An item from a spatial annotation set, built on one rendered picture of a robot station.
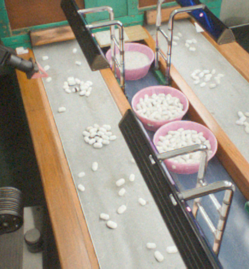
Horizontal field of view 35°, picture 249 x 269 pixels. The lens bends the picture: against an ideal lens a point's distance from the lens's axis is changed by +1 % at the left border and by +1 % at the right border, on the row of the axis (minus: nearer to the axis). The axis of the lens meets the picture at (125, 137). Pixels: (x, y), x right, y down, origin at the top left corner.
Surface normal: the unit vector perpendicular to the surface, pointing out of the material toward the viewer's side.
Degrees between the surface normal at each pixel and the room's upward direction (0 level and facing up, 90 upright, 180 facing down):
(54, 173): 0
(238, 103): 0
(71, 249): 0
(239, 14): 88
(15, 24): 90
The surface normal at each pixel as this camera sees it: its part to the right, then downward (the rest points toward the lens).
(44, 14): 0.32, 0.64
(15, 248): -0.03, -0.73
